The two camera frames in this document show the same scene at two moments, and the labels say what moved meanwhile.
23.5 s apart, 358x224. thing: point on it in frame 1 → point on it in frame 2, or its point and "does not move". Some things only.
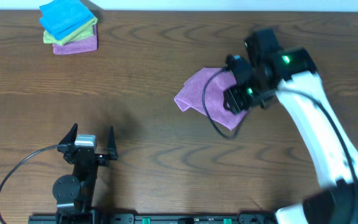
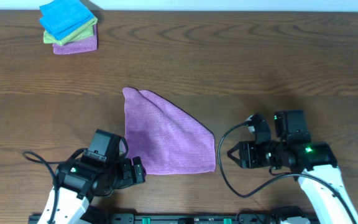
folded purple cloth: [82, 45] does not move
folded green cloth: [84, 31] does not move
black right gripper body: [246, 97] → [260, 155]
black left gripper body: [103, 157] → [136, 171]
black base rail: [96, 218] does not move
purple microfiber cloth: [203, 93] → [167, 140]
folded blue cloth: [61, 17] does not move
